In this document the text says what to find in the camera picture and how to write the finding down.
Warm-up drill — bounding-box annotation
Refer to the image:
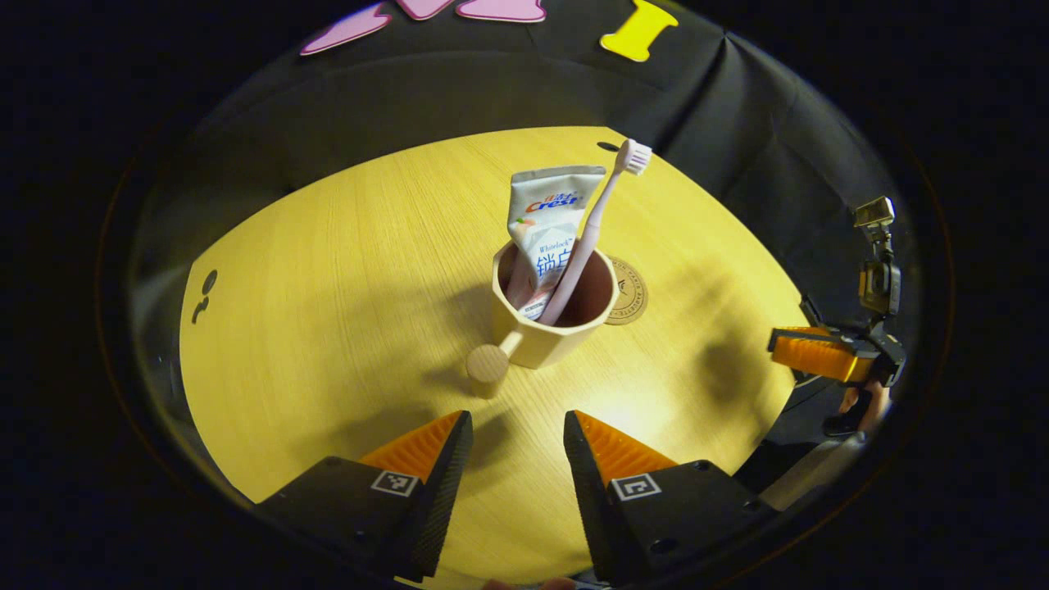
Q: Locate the wooden desktop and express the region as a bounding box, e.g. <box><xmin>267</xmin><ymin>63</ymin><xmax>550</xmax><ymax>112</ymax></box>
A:
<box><xmin>179</xmin><ymin>125</ymin><xmax>812</xmax><ymax>590</ymax></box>

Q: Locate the pale pink toothbrush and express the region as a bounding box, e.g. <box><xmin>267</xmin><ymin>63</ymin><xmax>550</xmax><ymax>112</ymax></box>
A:
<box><xmin>537</xmin><ymin>138</ymin><xmax>653</xmax><ymax>327</ymax></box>

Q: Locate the beige cup with wooden handle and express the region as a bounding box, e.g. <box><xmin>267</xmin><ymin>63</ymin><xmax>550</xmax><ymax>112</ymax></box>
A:
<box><xmin>465</xmin><ymin>240</ymin><xmax>620</xmax><ymax>386</ymax></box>

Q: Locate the white toothpaste tube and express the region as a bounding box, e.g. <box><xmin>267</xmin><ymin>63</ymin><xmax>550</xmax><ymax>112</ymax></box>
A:
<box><xmin>506</xmin><ymin>166</ymin><xmax>607</xmax><ymax>320</ymax></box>

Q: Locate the round brown coaster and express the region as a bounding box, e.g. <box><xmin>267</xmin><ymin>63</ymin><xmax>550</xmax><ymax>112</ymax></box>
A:
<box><xmin>605</xmin><ymin>256</ymin><xmax>649</xmax><ymax>326</ymax></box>

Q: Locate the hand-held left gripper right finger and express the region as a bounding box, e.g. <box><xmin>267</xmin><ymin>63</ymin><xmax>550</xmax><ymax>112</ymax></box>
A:
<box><xmin>563</xmin><ymin>410</ymin><xmax>779</xmax><ymax>587</ymax></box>

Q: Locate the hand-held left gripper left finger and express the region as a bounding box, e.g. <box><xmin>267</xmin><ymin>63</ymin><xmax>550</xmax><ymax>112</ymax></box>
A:
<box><xmin>250</xmin><ymin>410</ymin><xmax>475</xmax><ymax>584</ymax></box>

